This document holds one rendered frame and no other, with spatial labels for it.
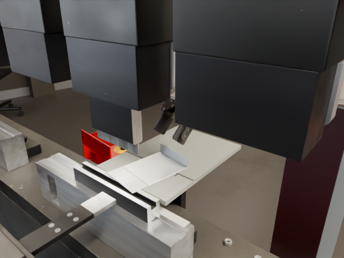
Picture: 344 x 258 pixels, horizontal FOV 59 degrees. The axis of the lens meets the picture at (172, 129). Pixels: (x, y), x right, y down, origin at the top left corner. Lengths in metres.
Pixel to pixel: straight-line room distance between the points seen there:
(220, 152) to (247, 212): 1.49
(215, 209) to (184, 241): 1.61
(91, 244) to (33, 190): 0.26
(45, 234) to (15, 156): 0.47
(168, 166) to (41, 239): 0.26
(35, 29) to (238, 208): 1.82
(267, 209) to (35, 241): 1.85
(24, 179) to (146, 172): 0.39
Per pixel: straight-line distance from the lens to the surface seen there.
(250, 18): 0.28
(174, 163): 0.61
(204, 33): 0.30
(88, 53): 0.44
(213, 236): 0.64
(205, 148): 0.67
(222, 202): 2.17
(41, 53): 0.54
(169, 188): 0.54
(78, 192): 0.62
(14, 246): 0.43
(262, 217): 2.11
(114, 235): 0.59
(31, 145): 0.98
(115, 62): 0.39
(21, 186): 0.85
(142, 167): 0.60
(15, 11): 0.59
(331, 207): 1.20
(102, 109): 0.49
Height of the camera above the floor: 1.31
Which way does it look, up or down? 24 degrees down
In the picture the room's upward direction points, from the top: straight up
